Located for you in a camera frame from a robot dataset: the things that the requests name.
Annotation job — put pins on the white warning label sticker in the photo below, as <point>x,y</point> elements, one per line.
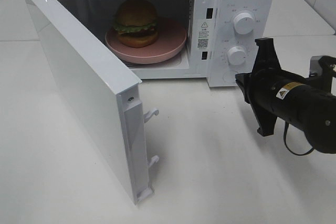
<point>203,34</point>

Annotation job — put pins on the burger with lettuce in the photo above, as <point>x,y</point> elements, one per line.
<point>135,23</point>

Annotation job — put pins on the pink round plate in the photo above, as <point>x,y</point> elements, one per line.
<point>171,40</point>

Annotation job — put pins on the white microwave door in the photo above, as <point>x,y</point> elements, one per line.
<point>101,90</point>

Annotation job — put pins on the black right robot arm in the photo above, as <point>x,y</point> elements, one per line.
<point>305,103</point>

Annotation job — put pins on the upper white power knob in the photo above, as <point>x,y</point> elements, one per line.
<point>243,22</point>

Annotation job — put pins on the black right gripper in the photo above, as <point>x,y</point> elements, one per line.
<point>260,86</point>

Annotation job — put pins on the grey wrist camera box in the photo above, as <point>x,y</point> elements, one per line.
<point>322,72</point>

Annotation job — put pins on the white timer knob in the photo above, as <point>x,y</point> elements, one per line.
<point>236,55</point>

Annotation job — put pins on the round white door button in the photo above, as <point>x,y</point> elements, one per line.
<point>229,78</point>

